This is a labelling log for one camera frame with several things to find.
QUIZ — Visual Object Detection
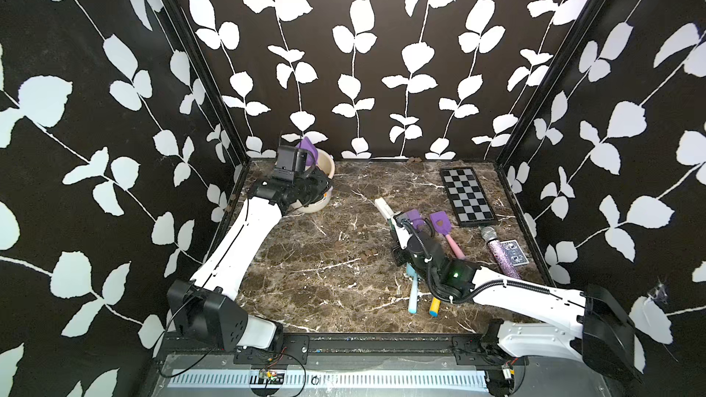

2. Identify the purple square trowel pink handle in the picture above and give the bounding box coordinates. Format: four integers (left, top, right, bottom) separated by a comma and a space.
406, 209, 427, 231

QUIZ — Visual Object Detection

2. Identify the purple square trowel front row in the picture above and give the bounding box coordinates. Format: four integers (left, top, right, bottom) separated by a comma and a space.
296, 136, 318, 168

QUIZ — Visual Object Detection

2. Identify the light blue trowel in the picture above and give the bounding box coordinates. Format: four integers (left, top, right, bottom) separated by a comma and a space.
406, 264, 418, 314

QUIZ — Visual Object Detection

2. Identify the green white scrub brush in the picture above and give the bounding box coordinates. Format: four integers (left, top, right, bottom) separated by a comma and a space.
374, 198, 396, 230

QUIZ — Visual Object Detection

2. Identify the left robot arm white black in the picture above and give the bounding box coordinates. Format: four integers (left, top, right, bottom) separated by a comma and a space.
167, 167, 332, 352

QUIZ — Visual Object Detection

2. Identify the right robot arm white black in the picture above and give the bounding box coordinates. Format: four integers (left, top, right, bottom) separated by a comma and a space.
392, 236, 642, 382

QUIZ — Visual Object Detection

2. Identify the cream plastic bucket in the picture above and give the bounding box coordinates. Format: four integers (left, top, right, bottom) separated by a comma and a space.
290, 149, 336, 213

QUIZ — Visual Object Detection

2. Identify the black white checkerboard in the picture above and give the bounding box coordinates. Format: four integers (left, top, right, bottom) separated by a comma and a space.
439, 167, 498, 228

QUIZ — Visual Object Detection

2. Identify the playing card deck box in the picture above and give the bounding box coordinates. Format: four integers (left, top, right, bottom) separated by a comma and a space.
500, 240, 530, 267

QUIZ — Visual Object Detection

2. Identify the purple trowel pink handle right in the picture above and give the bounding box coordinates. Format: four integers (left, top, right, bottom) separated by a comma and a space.
429, 211, 465, 259

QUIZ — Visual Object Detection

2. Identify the yellow trowel yellow handle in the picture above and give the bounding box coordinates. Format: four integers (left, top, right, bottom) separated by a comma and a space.
428, 298, 441, 317

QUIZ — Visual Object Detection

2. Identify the black front rail base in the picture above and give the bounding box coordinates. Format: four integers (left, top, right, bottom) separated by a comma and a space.
233, 332, 531, 368

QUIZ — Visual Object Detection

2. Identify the white perforated cable tray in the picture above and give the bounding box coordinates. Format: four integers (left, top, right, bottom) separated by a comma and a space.
167, 369, 488, 393

